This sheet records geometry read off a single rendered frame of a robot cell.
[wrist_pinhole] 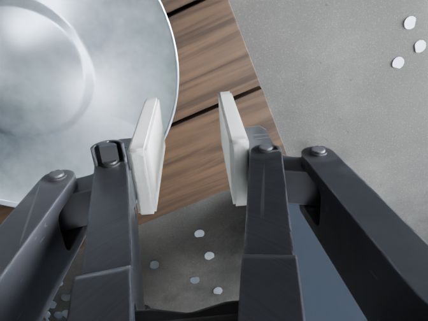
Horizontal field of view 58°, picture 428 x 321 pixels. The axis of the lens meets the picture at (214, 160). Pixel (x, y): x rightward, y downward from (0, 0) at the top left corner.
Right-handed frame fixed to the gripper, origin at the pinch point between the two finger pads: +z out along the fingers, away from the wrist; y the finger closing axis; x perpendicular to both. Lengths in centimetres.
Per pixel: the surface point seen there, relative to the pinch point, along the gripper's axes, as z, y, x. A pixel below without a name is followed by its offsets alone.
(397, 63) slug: 54, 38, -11
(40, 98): 18.8, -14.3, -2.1
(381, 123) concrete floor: 54, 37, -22
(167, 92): 19.4, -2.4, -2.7
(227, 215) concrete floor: 54, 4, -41
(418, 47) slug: 54, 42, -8
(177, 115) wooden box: 19.6, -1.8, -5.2
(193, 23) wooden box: 19.7, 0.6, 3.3
